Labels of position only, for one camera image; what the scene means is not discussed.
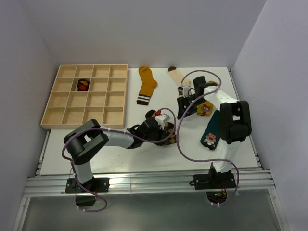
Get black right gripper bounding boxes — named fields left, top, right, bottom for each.
left=176, top=94, right=206, bottom=120

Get brown yellow argyle sock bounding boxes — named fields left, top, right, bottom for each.
left=145, top=110, right=177, bottom=146

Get black red yellow argyle sock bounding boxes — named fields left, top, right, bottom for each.
left=77, top=79, right=90, bottom=91

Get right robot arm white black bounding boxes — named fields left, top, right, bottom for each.
left=177, top=77, right=252, bottom=188

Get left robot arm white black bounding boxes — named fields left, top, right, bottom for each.
left=64, top=119, right=173, bottom=192

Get yellow sock bear motif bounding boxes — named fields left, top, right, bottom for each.
left=196, top=80, right=220, bottom=117

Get cream sock brown stripes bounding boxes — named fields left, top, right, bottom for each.
left=167, top=66, right=190, bottom=88

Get mustard sock brown white stripes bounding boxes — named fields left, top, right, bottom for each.
left=136, top=66, right=157, bottom=105

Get dark green sock bear motif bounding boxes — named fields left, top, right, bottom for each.
left=200, top=110, right=220, bottom=151

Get wooden compartment tray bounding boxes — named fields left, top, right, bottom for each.
left=40, top=64, right=128, bottom=129

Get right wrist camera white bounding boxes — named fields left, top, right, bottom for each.
left=178, top=83, right=190, bottom=98

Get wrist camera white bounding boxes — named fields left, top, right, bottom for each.
left=154, top=110, right=170, bottom=129
left=178, top=83, right=190, bottom=98

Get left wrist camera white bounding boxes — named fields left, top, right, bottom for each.
left=154, top=110, right=170, bottom=129

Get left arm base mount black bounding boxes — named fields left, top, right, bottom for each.
left=65, top=177, right=109, bottom=208

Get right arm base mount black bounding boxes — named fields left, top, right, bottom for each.
left=189, top=174, right=236, bottom=204

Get aluminium rail frame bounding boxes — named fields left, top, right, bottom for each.
left=23, top=68, right=276, bottom=198

